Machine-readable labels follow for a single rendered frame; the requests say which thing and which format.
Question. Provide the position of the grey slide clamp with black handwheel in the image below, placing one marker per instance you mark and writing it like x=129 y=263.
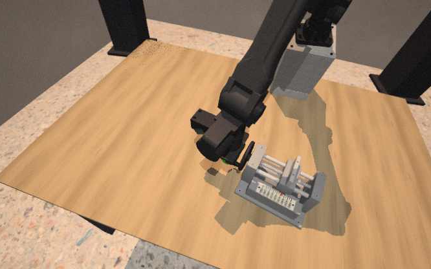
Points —
x=261 y=179

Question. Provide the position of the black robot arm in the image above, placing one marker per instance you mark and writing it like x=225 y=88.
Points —
x=241 y=99

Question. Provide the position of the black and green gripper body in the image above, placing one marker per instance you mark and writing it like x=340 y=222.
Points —
x=233 y=152

